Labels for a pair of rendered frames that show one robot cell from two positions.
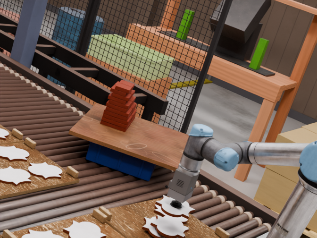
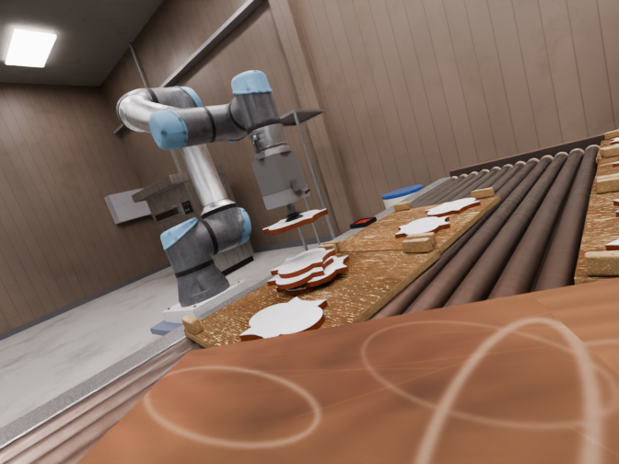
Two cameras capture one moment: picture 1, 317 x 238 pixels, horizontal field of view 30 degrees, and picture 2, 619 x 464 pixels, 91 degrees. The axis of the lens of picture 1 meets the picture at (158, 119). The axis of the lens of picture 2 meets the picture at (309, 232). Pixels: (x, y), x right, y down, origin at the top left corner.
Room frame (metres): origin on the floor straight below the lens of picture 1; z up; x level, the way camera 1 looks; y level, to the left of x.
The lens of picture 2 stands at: (2.57, 0.03, 1.14)
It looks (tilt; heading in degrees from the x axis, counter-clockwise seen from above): 9 degrees down; 194
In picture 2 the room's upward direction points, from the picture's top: 18 degrees counter-clockwise
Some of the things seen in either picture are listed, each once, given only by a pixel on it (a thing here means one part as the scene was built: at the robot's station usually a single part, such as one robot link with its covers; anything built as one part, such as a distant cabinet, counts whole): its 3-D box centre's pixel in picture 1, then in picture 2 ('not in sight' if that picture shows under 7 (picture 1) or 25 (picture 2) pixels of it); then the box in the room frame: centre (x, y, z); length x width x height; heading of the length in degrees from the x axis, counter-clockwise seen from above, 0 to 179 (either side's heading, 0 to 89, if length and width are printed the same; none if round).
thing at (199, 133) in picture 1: (199, 141); (255, 103); (1.92, -0.16, 1.32); 0.09 x 0.08 x 0.11; 50
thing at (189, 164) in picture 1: (191, 161); (267, 141); (1.93, -0.16, 1.25); 0.08 x 0.08 x 0.05
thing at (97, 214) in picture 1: (99, 216); (421, 239); (1.91, 0.09, 0.95); 0.06 x 0.02 x 0.03; 54
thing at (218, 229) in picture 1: (222, 233); (192, 324); (2.09, -0.37, 0.95); 0.06 x 0.02 x 0.03; 53
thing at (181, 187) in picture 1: (181, 180); (284, 175); (1.93, -0.14, 1.17); 0.10 x 0.09 x 0.16; 70
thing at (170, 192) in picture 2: not in sight; (195, 227); (-2.61, -3.39, 0.95); 1.46 x 1.12 x 1.89; 66
